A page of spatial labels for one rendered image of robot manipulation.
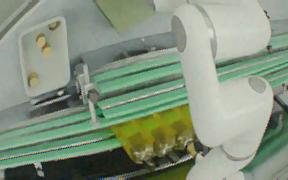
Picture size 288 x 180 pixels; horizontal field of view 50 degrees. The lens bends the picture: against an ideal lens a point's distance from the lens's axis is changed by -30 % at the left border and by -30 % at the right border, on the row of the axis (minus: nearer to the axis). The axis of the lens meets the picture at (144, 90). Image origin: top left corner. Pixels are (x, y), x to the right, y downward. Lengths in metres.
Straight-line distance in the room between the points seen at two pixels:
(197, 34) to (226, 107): 0.10
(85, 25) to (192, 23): 0.71
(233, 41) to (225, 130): 0.12
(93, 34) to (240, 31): 0.73
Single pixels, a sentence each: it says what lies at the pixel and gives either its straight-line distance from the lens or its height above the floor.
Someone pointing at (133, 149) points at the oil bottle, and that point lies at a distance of 0.99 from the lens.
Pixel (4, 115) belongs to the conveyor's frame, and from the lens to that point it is 1.19.
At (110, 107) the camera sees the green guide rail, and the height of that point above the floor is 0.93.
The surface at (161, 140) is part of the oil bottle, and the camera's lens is 1.01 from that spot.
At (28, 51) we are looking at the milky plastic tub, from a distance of 1.13.
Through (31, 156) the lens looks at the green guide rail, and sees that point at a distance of 1.11.
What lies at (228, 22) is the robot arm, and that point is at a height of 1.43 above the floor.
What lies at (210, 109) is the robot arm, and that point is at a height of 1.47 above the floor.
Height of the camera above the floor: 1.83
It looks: 56 degrees down
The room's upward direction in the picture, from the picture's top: 139 degrees clockwise
